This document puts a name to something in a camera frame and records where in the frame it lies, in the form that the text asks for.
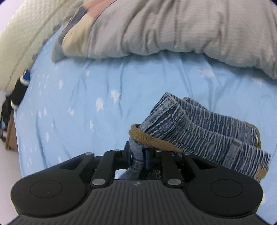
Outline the grey patchwork quilt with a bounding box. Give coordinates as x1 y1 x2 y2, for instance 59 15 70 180
51 0 277 79

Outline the blue denim pants brown drawstring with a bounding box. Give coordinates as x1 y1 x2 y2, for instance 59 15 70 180
119 92 271 184

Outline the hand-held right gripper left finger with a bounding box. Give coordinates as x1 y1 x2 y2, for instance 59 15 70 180
58 141 132 189

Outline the cream quilted headboard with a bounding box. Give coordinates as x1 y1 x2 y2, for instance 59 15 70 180
0 0 72 92

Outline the black rolled bolster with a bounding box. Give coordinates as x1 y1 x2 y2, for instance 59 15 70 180
10 69 31 109

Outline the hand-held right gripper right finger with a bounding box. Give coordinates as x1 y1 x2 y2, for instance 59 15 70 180
145 148 217 188

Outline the bed with blue tree-print sheet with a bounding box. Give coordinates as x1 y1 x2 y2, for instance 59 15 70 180
13 20 277 205

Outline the wooden nightstand with drawers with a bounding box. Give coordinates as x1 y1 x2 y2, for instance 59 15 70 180
5 112 18 152

